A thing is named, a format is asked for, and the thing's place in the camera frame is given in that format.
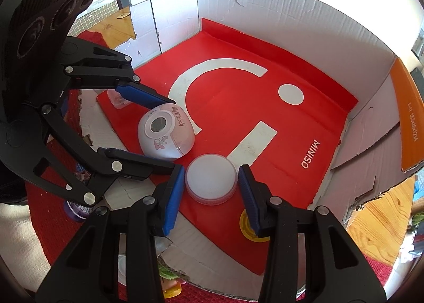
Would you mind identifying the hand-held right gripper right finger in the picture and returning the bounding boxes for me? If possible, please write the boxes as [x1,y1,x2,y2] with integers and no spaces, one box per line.
[238,164,388,303]

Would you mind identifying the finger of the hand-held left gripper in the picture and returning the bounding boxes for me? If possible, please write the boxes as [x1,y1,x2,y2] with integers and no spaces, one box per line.
[61,36,178,111]
[0,103,178,207]

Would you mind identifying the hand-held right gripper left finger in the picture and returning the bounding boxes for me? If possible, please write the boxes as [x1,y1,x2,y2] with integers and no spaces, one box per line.
[35,166,185,303]

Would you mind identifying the white round jar lid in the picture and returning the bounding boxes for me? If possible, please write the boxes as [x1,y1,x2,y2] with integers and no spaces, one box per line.
[185,155,238,206]

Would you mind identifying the pink and white round device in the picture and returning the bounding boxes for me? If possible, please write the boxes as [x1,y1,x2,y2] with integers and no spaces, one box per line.
[137,103,196,161]

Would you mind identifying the green fluffy cloth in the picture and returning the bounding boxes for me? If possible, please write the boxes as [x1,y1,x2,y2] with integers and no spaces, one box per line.
[158,258,181,280]

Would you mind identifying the orange and white cardboard box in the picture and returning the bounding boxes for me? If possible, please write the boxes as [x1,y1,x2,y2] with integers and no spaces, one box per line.
[79,0,424,302]

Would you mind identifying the clear plastic case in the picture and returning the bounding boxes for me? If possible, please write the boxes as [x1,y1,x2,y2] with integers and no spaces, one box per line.
[107,89,133,110]

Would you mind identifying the yellow bottle cap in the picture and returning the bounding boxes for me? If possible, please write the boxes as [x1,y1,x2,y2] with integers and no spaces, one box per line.
[239,208,271,242]

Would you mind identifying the white tiled ledge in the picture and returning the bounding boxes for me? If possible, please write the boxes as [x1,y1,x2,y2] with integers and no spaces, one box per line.
[71,0,118,34]

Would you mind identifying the purple bottle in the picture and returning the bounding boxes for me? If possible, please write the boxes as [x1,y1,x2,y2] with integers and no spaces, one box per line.
[64,162,96,223]

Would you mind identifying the yellow base globe toy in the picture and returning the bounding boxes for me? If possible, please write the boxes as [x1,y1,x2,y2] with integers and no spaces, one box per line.
[161,278,183,300]

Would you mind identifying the red paper bag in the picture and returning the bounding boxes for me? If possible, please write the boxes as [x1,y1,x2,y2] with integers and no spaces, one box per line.
[96,18,359,275]

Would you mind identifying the red woven mat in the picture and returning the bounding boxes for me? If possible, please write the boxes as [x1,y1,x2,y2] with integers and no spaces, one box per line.
[25,30,395,303]

